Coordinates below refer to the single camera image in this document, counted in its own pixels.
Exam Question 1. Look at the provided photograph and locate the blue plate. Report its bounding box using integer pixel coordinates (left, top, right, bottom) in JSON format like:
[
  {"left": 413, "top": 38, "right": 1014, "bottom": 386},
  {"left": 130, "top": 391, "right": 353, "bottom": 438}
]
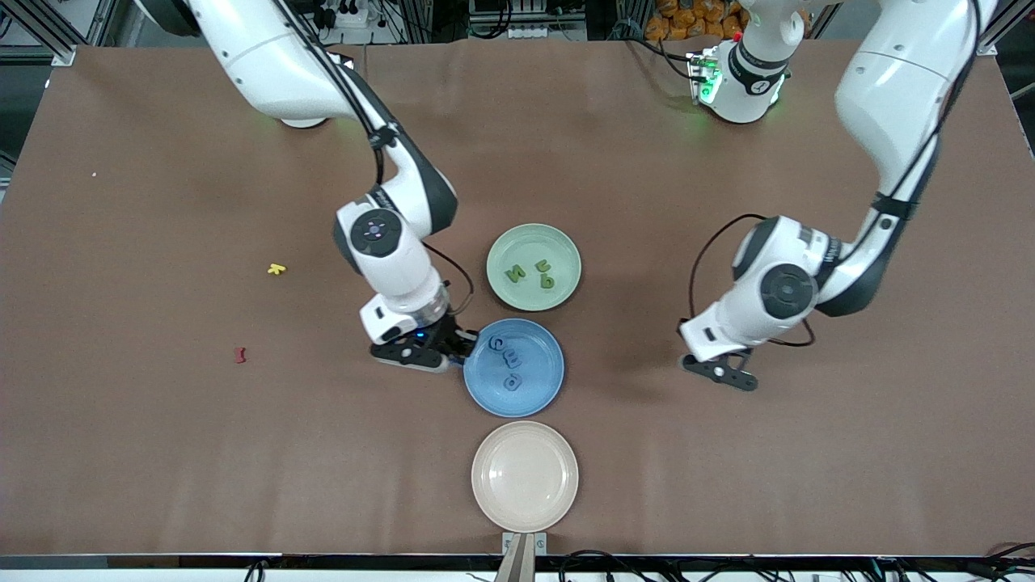
[{"left": 463, "top": 318, "right": 565, "bottom": 419}]

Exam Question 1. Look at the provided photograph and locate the beige plate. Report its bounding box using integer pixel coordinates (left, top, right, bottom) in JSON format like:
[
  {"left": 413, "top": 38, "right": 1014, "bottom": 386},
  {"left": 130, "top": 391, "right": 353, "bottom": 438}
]
[{"left": 471, "top": 420, "right": 580, "bottom": 534}]

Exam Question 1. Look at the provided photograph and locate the black table edge rail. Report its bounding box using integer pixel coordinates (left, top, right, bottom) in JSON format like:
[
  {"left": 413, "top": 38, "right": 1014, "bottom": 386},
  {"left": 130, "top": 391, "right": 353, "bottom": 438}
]
[{"left": 0, "top": 553, "right": 1035, "bottom": 582}]

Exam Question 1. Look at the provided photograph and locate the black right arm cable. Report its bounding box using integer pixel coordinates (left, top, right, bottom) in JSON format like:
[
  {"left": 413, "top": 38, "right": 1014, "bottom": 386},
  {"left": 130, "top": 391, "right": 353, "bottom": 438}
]
[{"left": 271, "top": 0, "right": 475, "bottom": 318}]

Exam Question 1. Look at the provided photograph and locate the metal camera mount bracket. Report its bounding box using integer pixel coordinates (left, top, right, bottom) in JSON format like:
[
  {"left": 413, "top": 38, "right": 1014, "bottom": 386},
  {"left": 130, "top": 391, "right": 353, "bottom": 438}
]
[{"left": 502, "top": 532, "right": 547, "bottom": 582}]

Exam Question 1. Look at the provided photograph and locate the green plate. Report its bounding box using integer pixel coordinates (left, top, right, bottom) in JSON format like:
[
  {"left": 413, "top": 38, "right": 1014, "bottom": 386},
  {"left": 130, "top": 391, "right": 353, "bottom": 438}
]
[{"left": 486, "top": 223, "right": 582, "bottom": 312}]

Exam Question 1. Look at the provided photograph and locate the bag of orange items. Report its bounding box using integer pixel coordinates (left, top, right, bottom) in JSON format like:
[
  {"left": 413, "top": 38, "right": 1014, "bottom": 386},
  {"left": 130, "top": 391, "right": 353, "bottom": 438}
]
[{"left": 644, "top": 0, "right": 749, "bottom": 43}]

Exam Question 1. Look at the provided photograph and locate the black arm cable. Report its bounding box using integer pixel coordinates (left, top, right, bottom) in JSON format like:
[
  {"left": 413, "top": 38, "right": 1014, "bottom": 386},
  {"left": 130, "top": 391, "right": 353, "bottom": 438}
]
[
  {"left": 689, "top": 0, "right": 983, "bottom": 349},
  {"left": 271, "top": 0, "right": 475, "bottom": 318}
]

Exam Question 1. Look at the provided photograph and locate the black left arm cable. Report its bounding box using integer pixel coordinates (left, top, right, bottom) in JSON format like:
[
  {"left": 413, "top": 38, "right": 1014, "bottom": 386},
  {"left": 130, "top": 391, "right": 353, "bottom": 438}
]
[{"left": 689, "top": 0, "right": 983, "bottom": 349}]

